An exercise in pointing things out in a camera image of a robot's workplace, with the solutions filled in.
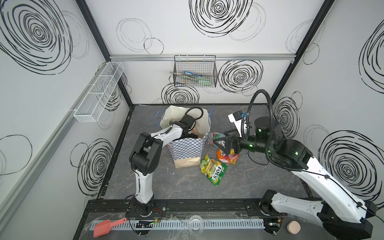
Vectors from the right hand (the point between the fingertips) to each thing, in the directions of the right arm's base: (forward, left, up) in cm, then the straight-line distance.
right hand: (217, 137), depth 58 cm
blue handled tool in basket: (+46, +11, -2) cm, 48 cm away
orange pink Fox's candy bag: (+6, -11, -32) cm, 35 cm away
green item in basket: (+41, +4, -2) cm, 41 cm away
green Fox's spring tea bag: (0, -2, -34) cm, 34 cm away
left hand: (+19, +13, -34) cm, 41 cm away
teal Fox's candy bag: (+9, +1, -11) cm, 14 cm away
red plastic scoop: (-27, +51, -35) cm, 68 cm away
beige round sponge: (-25, -37, -35) cm, 57 cm away
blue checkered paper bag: (+4, +15, -21) cm, 26 cm away
